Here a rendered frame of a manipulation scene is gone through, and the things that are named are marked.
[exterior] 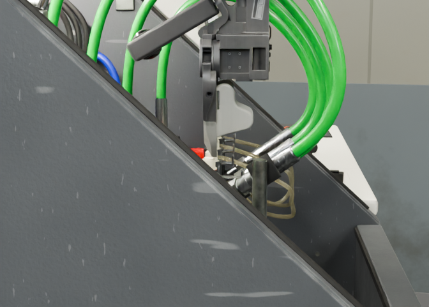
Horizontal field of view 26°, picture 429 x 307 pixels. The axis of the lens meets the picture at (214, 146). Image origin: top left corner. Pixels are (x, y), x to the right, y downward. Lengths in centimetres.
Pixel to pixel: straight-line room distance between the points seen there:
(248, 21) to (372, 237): 46
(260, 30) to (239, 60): 4
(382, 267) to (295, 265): 50
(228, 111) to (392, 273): 33
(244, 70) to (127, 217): 35
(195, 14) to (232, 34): 5
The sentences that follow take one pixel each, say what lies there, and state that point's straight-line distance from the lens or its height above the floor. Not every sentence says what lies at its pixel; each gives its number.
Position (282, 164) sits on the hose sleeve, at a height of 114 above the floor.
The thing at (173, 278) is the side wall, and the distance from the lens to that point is 81.
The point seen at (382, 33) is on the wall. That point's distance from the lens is 358.
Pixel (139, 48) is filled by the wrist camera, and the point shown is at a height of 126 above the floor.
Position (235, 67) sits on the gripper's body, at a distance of 109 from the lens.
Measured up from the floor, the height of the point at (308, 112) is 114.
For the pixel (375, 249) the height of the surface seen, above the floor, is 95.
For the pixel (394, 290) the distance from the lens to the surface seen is 121.
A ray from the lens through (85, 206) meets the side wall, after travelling 80.
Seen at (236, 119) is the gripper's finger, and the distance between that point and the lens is 111.
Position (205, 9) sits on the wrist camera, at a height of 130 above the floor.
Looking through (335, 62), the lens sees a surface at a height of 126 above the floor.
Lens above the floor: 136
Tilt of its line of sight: 11 degrees down
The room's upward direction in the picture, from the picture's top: straight up
